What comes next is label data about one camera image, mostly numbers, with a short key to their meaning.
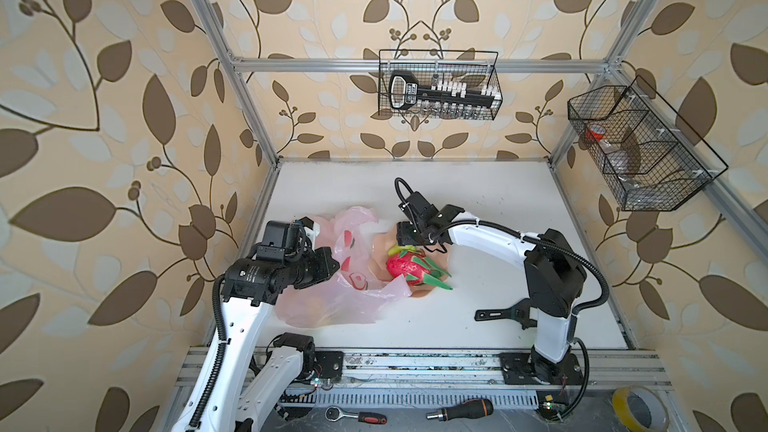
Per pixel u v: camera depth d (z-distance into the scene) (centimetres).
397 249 89
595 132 89
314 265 61
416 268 83
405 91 85
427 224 68
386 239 94
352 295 70
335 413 68
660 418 66
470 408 67
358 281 86
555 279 48
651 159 73
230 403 38
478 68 91
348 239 97
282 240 52
